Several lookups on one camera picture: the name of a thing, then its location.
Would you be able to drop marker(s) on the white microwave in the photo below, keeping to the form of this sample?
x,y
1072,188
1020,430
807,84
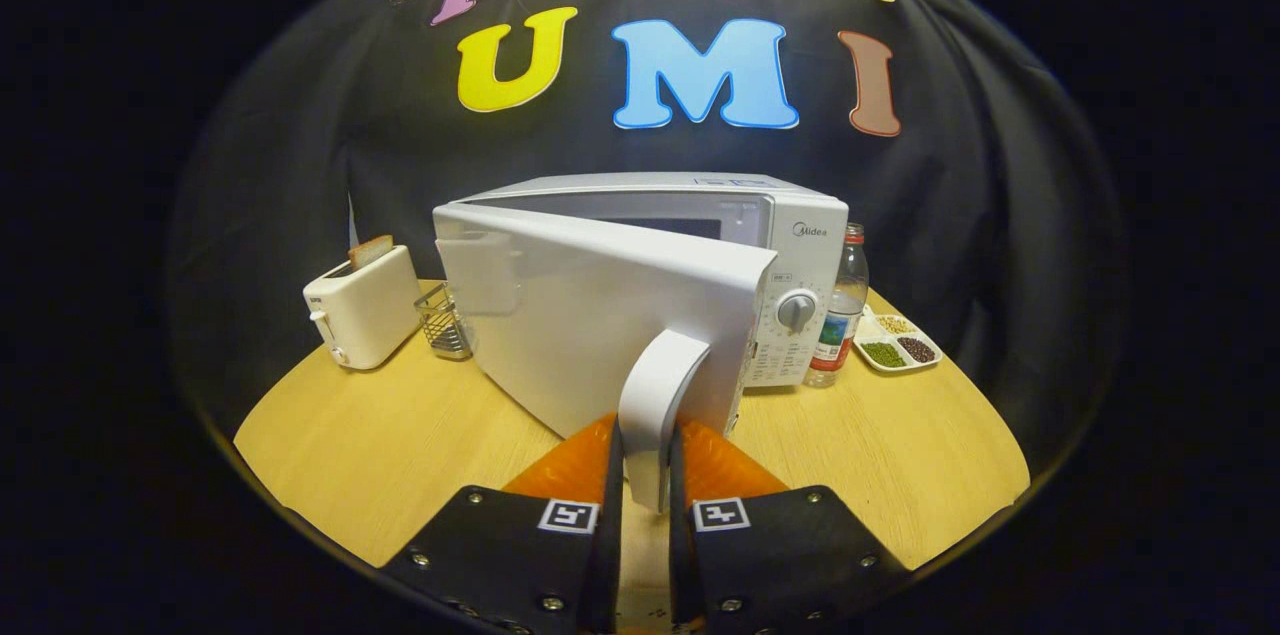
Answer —
x,y
600,315

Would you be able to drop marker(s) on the white toaster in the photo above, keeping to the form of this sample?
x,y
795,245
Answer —
x,y
365,315

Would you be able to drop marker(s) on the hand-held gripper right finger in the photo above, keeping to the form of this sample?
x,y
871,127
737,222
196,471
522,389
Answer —
x,y
780,565

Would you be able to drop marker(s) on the toast slice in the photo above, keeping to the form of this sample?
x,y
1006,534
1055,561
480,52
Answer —
x,y
370,251

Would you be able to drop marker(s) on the white divided bean tray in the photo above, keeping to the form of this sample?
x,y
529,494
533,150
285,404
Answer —
x,y
890,352

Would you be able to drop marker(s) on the clear plastic water bottle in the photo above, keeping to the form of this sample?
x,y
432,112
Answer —
x,y
838,315

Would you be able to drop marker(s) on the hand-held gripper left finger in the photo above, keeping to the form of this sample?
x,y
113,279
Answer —
x,y
520,565

